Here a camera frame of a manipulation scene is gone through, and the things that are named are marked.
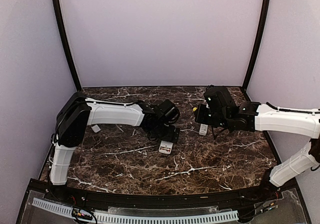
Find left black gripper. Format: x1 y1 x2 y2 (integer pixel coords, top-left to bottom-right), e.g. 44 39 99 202
147 121 181 144

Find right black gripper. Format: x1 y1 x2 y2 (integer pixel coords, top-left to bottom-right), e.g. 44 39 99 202
195 103 230 129

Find large white remote control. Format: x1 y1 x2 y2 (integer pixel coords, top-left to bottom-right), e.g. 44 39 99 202
158 141 173 155

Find white battery cover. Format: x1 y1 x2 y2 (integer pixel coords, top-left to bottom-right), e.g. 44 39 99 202
91 125 101 133

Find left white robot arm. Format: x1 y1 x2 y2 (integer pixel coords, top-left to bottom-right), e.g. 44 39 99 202
49 92 180 202

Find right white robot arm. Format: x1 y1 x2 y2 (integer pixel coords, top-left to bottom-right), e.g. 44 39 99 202
193 85 320 201

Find small white remote control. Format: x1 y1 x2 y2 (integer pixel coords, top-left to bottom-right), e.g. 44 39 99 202
199 124 208 136

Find right black frame post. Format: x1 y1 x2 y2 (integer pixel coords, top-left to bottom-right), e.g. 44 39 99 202
242 0 270 90

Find black frame post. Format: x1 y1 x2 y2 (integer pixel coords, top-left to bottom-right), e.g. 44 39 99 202
52 0 82 91
242 0 270 90

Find white slotted cable duct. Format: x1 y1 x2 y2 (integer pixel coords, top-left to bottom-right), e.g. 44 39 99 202
32 198 239 224

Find black front rail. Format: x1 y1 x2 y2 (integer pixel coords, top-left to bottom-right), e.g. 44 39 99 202
27 179 279 210

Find left black frame post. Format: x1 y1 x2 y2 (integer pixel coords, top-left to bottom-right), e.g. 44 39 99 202
52 0 82 91

